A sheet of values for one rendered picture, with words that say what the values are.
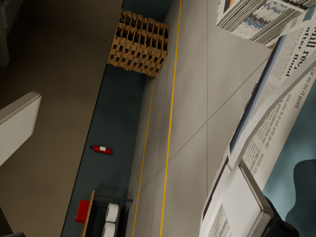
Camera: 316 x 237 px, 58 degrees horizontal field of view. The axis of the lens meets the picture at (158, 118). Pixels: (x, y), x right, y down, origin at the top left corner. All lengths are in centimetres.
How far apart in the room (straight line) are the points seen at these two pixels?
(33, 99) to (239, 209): 14
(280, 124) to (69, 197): 697
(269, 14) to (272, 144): 59
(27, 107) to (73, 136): 753
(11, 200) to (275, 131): 702
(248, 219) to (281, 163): 8
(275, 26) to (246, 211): 72
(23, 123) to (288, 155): 18
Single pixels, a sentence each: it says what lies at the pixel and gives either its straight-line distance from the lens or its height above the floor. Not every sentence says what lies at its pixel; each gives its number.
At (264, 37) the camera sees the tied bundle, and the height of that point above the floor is 92.
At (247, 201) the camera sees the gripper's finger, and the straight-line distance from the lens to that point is 17.
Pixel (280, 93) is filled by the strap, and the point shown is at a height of 122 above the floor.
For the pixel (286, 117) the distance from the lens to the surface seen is 24.
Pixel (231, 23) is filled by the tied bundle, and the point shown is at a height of 103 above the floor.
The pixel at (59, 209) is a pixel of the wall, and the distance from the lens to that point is 708.
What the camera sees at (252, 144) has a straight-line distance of 28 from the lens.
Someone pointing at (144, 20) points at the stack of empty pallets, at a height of 68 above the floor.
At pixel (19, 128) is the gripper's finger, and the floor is 136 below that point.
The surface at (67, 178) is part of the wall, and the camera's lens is 727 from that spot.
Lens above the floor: 133
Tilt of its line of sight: 13 degrees down
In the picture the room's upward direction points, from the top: 75 degrees counter-clockwise
